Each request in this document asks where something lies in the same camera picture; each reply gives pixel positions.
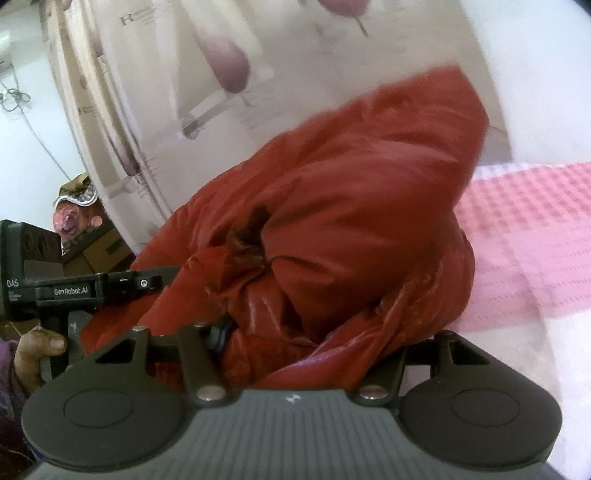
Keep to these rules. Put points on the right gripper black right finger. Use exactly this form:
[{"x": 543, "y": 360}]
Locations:
[{"x": 382, "y": 383}]

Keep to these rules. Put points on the pink checkered bed sheet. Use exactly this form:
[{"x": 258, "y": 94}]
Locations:
[{"x": 530, "y": 307}]

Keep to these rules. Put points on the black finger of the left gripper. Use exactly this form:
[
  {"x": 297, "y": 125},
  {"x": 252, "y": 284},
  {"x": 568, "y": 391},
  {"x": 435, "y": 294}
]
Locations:
[{"x": 154, "y": 279}]

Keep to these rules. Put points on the person's left hand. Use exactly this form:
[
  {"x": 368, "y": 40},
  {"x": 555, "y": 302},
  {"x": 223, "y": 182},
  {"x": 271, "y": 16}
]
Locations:
[{"x": 35, "y": 345}]

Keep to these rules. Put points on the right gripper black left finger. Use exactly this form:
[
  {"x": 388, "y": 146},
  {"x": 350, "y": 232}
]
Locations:
[{"x": 197, "y": 346}]

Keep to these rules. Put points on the red puffy down jacket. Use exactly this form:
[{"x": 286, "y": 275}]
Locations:
[{"x": 333, "y": 246}]

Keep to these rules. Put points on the beige curtain with leaf print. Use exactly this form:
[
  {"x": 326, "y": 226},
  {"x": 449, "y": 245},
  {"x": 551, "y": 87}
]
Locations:
[{"x": 163, "y": 96}]

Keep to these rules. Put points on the dark wooden cabinet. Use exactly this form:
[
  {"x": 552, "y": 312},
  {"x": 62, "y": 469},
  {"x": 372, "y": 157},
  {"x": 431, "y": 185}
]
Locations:
[{"x": 92, "y": 256}]

